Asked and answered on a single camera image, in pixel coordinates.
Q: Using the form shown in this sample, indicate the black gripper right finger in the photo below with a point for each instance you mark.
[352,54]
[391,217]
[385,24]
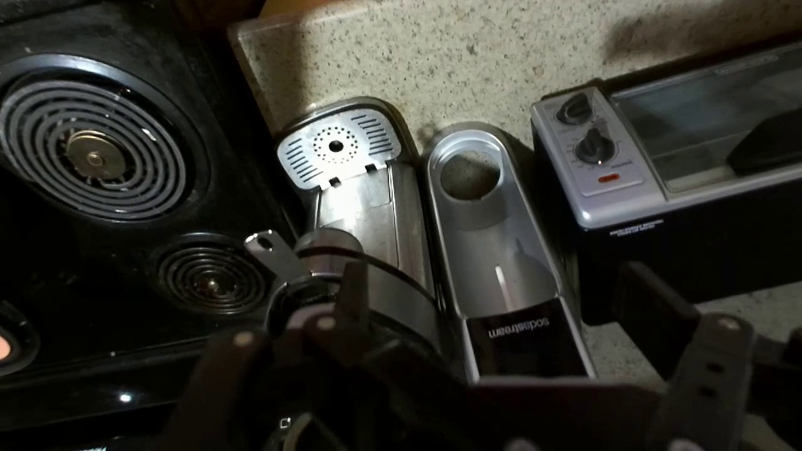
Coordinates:
[702,378]

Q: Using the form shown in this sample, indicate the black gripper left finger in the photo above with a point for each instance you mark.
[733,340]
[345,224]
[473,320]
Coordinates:
[227,385]

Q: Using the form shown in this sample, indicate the stainless steel coffeemaker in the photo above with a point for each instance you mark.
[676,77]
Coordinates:
[377,210]

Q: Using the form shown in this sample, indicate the small coil burner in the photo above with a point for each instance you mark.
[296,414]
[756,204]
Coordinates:
[213,280]

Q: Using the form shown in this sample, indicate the black electric stove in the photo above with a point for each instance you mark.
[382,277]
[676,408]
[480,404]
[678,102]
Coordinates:
[102,277]

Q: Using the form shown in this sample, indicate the silver black toaster oven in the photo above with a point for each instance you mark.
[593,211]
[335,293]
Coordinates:
[627,191]

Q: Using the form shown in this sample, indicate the black silver drink appliance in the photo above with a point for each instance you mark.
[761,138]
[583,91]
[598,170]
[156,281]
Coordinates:
[501,252]

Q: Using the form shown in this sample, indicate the large coil burner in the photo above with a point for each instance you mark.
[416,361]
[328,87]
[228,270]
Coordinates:
[90,151]

